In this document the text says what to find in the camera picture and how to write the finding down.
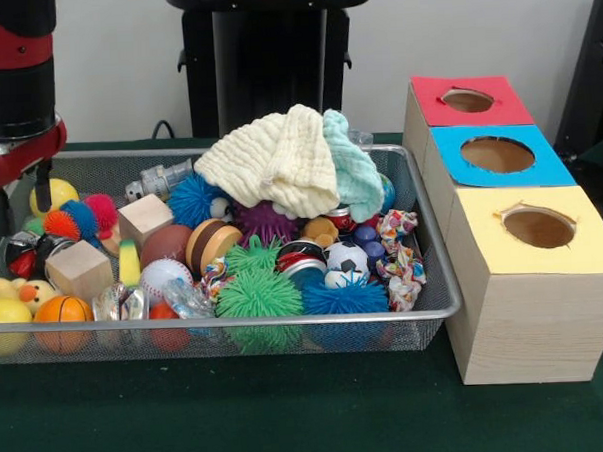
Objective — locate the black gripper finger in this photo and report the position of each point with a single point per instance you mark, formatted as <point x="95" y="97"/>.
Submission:
<point x="4" y="211"/>
<point x="43" y="189"/>

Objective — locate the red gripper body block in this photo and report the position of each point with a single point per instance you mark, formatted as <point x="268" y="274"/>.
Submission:
<point x="23" y="155"/>

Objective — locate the cream white waffle cloth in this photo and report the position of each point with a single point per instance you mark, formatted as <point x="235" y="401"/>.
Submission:
<point x="279" y="172"/>

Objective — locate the light blue cloth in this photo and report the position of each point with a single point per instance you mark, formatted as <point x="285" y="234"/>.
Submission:
<point x="354" y="173"/>

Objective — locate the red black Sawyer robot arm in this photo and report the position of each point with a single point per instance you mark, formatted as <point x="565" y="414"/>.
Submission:
<point x="14" y="73"/>

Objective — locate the wooden box with three holes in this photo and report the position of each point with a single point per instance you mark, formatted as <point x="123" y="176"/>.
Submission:
<point x="526" y="326"/>

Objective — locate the multicoloured spiky caterpillar toy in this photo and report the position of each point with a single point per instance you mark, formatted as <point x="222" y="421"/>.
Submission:
<point x="100" y="207"/>

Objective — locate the yellow duck plush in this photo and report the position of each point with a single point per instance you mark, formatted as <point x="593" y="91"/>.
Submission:
<point x="31" y="293"/>

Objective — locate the yellow foam ball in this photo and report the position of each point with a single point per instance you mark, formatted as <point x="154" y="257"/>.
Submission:
<point x="5" y="316"/>

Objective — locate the plain wooden cube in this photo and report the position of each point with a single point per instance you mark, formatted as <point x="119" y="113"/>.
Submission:
<point x="146" y="218"/>

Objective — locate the small orange basketball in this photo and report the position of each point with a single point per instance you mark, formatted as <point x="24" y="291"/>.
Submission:
<point x="62" y="311"/>

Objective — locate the toy hamburger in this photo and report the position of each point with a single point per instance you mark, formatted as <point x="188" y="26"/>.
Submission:
<point x="212" y="242"/>

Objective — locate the large green spiky ball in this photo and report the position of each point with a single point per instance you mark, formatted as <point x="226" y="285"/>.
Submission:
<point x="258" y="298"/>

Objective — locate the small soccer ball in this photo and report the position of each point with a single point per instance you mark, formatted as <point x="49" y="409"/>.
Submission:
<point x="345" y="259"/>

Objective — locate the blue spiky ball with eyes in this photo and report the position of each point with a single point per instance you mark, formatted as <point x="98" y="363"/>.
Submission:
<point x="345" y="299"/>

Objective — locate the black upright panel stand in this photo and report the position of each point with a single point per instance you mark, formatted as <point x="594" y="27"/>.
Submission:
<point x="590" y="73"/>

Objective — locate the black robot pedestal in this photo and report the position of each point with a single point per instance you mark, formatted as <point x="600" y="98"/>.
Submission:
<point x="274" y="62"/>

